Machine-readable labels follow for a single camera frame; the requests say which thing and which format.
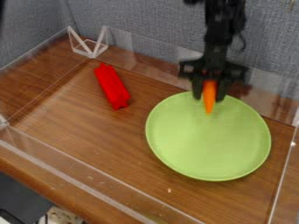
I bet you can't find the red folded cloth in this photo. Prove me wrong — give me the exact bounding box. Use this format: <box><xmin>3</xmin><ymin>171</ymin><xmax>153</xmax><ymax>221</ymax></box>
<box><xmin>93</xmin><ymin>63</ymin><xmax>131</xmax><ymax>109</ymax></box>

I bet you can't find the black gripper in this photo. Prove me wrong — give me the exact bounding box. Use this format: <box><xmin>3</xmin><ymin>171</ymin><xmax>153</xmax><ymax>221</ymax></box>
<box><xmin>179</xmin><ymin>58</ymin><xmax>248</xmax><ymax>102</ymax></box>

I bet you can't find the orange toy carrot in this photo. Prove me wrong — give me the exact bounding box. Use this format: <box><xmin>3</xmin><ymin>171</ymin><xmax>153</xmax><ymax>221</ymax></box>
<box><xmin>203</xmin><ymin>80</ymin><xmax>218</xmax><ymax>115</ymax></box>

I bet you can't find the green round plate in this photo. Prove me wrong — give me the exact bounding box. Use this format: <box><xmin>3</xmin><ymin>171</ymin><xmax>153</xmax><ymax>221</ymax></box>
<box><xmin>144</xmin><ymin>92</ymin><xmax>272</xmax><ymax>182</ymax></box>

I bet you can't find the clear acrylic enclosure wall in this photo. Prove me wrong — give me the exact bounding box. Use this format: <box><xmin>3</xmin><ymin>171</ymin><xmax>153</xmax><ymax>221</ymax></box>
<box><xmin>0</xmin><ymin>28</ymin><xmax>299</xmax><ymax>224</ymax></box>

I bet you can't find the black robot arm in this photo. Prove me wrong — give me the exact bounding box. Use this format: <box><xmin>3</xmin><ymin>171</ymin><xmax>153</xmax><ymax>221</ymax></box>
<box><xmin>179</xmin><ymin>0</ymin><xmax>248</xmax><ymax>102</ymax></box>

